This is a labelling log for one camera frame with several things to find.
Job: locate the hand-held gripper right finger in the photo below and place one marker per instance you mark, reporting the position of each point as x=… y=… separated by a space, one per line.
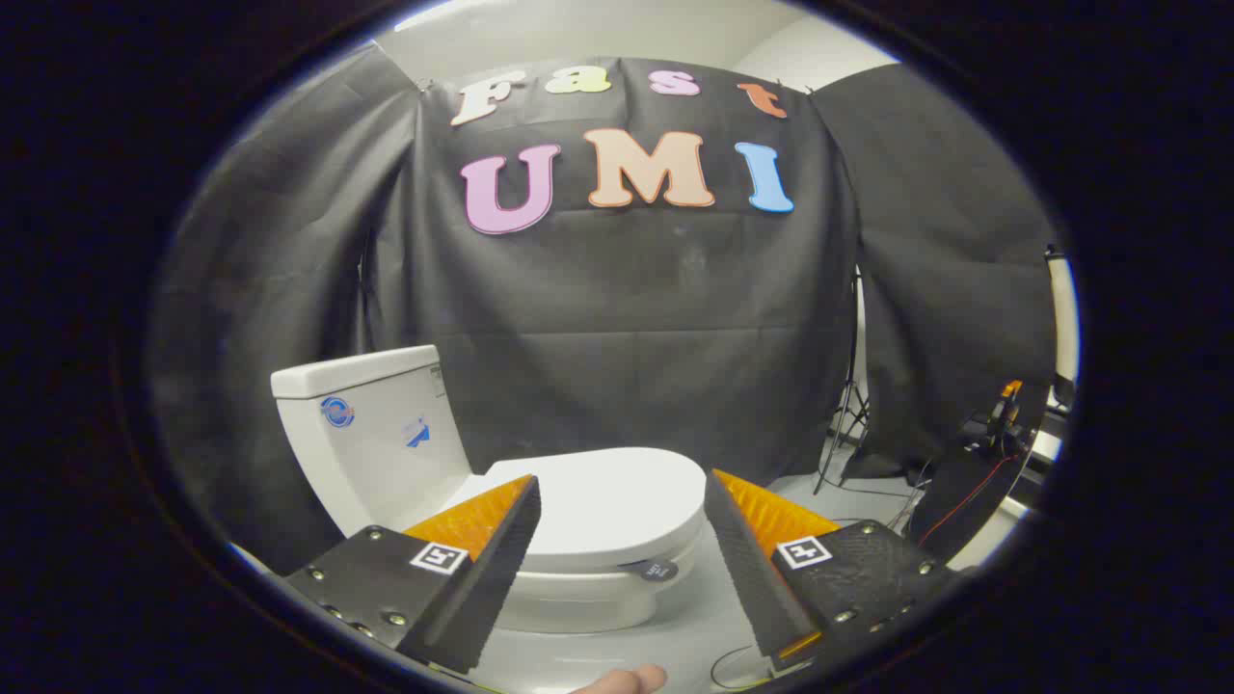
x=747 y=569

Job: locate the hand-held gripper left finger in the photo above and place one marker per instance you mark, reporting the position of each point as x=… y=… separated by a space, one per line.
x=487 y=578

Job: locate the white toilet lid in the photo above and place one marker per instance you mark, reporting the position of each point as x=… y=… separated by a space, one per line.
x=617 y=501

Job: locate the white toilet tank cover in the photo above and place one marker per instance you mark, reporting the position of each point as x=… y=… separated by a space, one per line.
x=347 y=371

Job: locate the black tripod light stand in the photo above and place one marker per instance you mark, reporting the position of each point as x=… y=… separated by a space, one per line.
x=852 y=337

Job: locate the black backdrop cloth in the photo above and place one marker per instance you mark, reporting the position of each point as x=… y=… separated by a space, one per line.
x=627 y=308
x=945 y=289

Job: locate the orange tipped black device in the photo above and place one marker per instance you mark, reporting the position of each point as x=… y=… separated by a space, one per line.
x=1007 y=393

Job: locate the white panel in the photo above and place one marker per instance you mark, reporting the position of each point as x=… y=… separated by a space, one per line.
x=1062 y=318

